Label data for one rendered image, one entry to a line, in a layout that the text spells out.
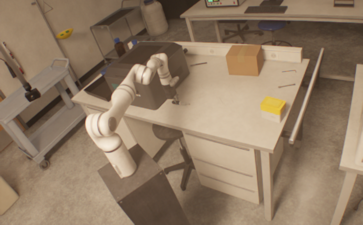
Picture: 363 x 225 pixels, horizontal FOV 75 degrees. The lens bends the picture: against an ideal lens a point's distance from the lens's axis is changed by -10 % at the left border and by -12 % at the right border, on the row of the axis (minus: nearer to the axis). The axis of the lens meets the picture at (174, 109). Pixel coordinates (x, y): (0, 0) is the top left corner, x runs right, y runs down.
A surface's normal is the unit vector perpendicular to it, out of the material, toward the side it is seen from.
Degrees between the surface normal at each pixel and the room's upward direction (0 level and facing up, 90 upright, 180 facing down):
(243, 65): 90
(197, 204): 0
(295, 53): 90
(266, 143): 0
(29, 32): 90
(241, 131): 0
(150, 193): 90
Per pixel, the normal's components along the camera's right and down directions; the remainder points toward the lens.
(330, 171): -0.27, -0.76
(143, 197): 0.55, 0.38
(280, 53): -0.54, 0.63
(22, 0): 0.80, 0.16
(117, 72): -0.58, 0.00
